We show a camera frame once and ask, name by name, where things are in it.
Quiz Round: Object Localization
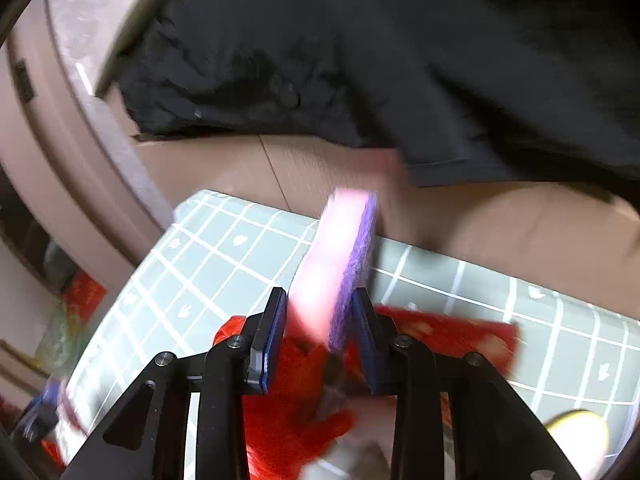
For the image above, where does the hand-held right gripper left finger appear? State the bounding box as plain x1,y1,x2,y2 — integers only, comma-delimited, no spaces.
62,287,288,480

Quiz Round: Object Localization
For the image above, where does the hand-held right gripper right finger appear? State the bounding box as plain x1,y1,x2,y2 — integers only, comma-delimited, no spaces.
350,287,571,480

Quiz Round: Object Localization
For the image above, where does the red snack wrapper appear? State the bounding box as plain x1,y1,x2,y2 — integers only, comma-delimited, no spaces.
215,315,356,480

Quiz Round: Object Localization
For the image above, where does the pink and purple sponge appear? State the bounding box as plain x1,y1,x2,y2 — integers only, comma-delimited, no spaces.
287,187,378,353

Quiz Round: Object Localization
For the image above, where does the red snack carton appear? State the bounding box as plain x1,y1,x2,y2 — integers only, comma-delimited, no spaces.
375,305,518,376

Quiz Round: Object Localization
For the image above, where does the round yellow pink sponge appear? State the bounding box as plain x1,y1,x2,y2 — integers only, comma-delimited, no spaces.
545,409,611,461

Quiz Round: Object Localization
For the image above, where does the green grid tablecloth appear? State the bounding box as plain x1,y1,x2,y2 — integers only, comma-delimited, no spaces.
55,190,640,480

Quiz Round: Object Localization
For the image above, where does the black cloth bag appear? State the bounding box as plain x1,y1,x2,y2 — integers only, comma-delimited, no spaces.
95,0,640,191

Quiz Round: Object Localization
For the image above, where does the brown door frame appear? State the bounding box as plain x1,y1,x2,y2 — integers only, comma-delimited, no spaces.
0,10,176,281

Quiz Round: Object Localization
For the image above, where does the black wall plate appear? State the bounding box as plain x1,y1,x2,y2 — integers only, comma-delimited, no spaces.
12,60,33,103

